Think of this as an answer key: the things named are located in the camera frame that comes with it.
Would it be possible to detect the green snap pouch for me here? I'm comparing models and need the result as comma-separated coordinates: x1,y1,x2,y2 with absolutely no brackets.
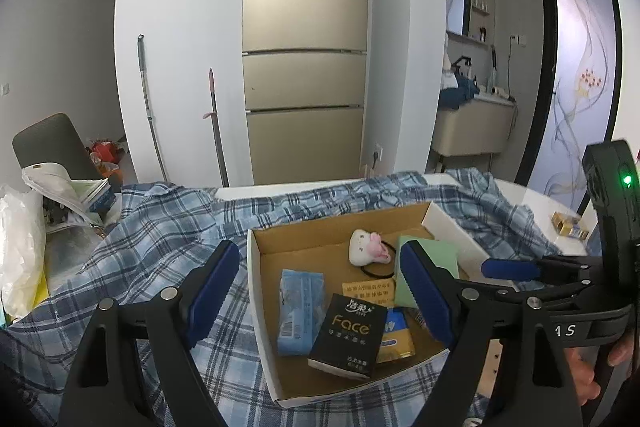
392,234,460,310

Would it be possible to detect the gold blue cigarette pack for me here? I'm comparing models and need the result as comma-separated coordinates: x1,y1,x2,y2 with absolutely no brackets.
376,308,416,364

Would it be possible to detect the white bunny plush hair tie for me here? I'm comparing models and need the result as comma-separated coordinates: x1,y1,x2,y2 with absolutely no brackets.
348,229,399,281

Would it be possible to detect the black Face tissue pack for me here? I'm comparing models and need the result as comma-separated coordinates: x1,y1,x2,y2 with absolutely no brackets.
307,294,387,381

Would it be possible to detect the blue tissue pack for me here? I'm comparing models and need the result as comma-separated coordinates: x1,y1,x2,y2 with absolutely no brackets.
277,269,326,357

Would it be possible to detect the red cigarette pack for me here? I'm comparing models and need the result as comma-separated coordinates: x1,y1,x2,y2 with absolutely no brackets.
342,279,395,308

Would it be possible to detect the person's right hand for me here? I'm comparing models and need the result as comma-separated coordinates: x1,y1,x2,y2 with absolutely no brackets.
563,330,637,408

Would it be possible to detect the gold cigarette pack on table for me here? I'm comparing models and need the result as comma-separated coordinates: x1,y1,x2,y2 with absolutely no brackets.
551,212,589,242

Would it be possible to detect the blue plaid shirt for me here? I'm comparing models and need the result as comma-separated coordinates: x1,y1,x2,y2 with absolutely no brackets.
1,169,555,426

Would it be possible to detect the cardboard tray box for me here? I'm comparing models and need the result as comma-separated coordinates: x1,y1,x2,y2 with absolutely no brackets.
246,202,488,409

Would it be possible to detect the red-tipped pole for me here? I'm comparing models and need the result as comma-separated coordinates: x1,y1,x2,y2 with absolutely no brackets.
203,68,229,187

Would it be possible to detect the frosted glass sliding door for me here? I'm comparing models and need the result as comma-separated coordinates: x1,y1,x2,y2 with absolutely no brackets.
515,0,623,213

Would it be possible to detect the beige bathroom vanity cabinet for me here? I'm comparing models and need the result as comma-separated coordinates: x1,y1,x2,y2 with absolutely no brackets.
431,96,515,158

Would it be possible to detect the open magazine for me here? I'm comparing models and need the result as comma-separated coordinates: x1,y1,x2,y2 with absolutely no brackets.
22,162,122,234

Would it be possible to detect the red bag on floor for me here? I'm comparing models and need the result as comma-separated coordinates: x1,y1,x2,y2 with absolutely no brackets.
89,140,125,166

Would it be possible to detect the white plastic bag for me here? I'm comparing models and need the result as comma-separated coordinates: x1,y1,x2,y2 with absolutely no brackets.
1,184,46,320

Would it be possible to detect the dark blue towel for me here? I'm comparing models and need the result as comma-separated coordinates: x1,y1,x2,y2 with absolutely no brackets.
438,75,480,110

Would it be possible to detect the grey chair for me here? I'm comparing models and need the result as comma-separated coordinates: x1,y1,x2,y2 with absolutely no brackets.
12,113,101,180

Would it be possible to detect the bathroom mirror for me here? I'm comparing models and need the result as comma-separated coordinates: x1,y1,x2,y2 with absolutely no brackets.
446,0,471,37

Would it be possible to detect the gold three-door refrigerator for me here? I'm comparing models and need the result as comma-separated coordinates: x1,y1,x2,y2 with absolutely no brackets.
242,0,368,184

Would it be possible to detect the grey mop handle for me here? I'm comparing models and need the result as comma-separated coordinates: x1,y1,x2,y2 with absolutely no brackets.
137,34,169,182

